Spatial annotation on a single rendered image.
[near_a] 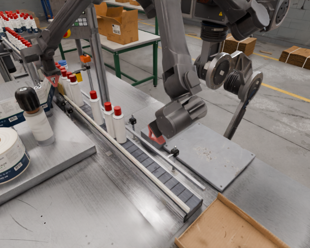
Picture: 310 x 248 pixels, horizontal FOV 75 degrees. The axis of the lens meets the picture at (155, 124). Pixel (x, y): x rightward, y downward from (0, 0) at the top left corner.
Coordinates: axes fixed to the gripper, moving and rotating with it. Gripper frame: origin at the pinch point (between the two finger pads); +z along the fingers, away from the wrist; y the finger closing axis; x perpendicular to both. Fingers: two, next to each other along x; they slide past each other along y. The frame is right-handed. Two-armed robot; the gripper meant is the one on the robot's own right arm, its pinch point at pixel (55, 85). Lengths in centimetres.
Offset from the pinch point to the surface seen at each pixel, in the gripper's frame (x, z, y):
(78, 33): 18.9, -22.4, -1.2
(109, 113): 10.5, 4.9, 34.8
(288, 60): 443, 94, -3
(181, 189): 14, 21, 79
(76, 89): 11.7, 8.6, -4.5
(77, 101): 11.0, 16.8, -5.0
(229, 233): 15, 25, 101
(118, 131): 10.9, 12.3, 40.3
